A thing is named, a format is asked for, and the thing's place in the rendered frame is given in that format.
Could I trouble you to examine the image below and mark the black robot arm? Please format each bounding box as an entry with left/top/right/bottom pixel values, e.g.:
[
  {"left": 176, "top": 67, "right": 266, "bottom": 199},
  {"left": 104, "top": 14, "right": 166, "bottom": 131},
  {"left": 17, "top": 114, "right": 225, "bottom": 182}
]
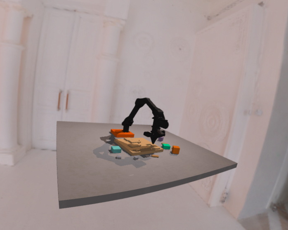
[{"left": 122, "top": 98, "right": 169, "bottom": 138}]

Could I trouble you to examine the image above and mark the green square block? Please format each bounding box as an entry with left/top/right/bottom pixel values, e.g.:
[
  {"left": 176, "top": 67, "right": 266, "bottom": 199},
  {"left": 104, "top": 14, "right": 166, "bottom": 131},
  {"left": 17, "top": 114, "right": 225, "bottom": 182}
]
[{"left": 162, "top": 143, "right": 170, "bottom": 150}]

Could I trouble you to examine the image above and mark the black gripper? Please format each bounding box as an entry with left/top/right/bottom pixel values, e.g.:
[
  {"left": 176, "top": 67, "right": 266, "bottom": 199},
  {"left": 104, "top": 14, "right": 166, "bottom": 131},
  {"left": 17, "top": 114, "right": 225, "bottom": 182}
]
[{"left": 143, "top": 125, "right": 160, "bottom": 144}]

